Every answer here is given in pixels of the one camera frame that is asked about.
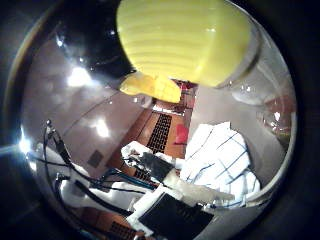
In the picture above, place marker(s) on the white checked cloth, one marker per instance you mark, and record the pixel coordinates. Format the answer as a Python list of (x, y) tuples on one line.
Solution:
[(216, 160)]

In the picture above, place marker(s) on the black perforated floor grate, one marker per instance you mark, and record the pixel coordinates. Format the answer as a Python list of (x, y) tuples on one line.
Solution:
[(121, 230), (160, 133)]

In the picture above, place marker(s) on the red chair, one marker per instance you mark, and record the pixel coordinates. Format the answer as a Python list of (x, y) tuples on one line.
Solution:
[(181, 133)]

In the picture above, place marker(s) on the grey square floor plate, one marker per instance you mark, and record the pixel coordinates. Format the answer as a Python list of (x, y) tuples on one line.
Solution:
[(95, 158)]

